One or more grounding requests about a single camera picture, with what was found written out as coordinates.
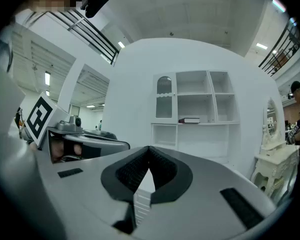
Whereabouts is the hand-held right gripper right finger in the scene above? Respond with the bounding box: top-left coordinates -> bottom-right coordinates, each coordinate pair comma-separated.
136,145 -> 277,240

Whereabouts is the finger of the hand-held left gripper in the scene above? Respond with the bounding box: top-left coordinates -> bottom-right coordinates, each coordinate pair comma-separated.
82,130 -> 118,140
64,134 -> 131,157

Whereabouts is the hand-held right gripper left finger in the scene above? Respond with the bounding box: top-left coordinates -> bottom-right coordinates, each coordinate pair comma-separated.
36,145 -> 151,240

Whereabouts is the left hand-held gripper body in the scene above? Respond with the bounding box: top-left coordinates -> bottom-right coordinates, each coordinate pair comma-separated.
24,91 -> 101,164

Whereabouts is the dark red hardcover book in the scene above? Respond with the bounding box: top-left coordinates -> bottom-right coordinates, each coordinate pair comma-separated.
178,117 -> 201,124

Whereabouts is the person's left forearm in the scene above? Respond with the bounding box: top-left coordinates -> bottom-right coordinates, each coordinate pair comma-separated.
19,127 -> 39,153

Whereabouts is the person's left hand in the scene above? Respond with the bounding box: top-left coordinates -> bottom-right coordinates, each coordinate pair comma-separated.
51,140 -> 83,163

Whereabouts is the white shelving unit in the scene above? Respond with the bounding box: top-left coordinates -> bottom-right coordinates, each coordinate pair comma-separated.
133,70 -> 242,226

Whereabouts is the ribbed glass cabinet door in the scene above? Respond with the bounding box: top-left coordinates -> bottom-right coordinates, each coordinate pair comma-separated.
153,74 -> 178,121

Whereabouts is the white ornate vanity table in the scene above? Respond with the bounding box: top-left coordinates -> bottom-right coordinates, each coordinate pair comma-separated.
249,128 -> 300,200

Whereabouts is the black metal railing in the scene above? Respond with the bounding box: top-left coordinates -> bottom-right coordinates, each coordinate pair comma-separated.
258,18 -> 300,77
48,8 -> 121,66

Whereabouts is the oval vanity mirror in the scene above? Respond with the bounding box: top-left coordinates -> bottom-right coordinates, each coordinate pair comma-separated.
262,96 -> 282,145

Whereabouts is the black head-worn camera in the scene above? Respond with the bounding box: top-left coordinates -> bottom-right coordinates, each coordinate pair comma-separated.
80,0 -> 112,19

